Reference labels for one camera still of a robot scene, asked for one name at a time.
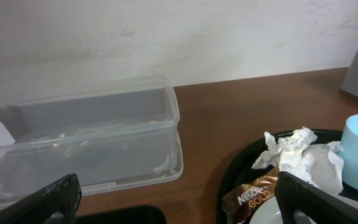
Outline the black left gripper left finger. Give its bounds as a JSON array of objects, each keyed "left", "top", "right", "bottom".
[{"left": 0, "top": 173, "right": 82, "bottom": 224}]

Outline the clear plastic bin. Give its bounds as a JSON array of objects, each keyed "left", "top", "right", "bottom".
[{"left": 0, "top": 76, "right": 183, "bottom": 210}]

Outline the white tissue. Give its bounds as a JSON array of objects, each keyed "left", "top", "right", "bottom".
[{"left": 252, "top": 127, "right": 344, "bottom": 195}]

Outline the black rectangular tray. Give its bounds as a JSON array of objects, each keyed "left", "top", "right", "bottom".
[{"left": 75, "top": 205, "right": 167, "bottom": 224}]

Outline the round black tray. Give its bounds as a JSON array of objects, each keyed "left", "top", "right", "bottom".
[{"left": 216, "top": 138, "right": 358, "bottom": 224}]

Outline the brown Nescafe Gold sachet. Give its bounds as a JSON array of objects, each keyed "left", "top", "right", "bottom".
[{"left": 221, "top": 167, "right": 279, "bottom": 224}]

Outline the grey plate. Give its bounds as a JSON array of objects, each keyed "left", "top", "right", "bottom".
[{"left": 249, "top": 195, "right": 358, "bottom": 224}]

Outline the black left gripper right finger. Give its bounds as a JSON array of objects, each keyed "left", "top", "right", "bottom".
[{"left": 275, "top": 171, "right": 358, "bottom": 224}]

